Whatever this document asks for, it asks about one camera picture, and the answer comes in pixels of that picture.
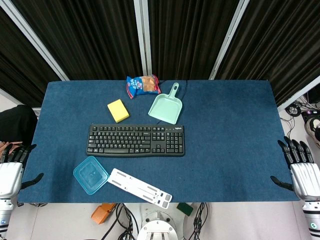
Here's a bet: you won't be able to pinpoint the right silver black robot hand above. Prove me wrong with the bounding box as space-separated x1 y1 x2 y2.
270 136 320 202

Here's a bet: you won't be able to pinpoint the mint green dustpan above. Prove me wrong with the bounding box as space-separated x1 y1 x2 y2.
147 82 184 125

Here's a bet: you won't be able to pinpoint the black floor cables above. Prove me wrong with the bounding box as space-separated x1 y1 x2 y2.
101 202 138 240

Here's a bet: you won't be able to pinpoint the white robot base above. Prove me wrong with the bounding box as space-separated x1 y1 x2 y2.
136 202 186 240

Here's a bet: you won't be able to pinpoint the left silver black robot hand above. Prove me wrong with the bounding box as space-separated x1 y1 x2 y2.
0 143 45 200

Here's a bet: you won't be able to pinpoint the person's hand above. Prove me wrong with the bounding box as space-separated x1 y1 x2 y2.
0 141 24 161

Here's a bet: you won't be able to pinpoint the coiled black cables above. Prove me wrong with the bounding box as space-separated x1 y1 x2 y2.
284 98 311 120

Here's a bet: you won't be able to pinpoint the black clothed person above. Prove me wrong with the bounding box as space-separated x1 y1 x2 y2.
0 104 38 146

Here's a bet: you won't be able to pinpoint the yellow sponge block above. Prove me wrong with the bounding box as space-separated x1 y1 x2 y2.
107 98 131 124

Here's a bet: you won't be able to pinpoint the black computer keyboard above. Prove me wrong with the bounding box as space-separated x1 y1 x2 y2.
85 123 186 158

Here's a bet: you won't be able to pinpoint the white folding laptop stand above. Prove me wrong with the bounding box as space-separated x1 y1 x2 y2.
106 168 173 209

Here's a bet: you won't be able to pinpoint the blue red snack bag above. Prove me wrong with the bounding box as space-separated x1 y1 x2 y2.
125 73 162 100

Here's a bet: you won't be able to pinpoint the black white sneaker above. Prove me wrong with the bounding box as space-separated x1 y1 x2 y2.
305 117 320 144

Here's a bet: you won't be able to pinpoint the orange box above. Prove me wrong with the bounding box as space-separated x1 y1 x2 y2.
90 203 117 225

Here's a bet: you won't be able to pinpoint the blue felt table mat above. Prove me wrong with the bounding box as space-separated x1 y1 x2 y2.
16 79 302 204

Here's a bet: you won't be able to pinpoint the blue plastic container lid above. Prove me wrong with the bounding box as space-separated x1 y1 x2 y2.
73 156 110 196

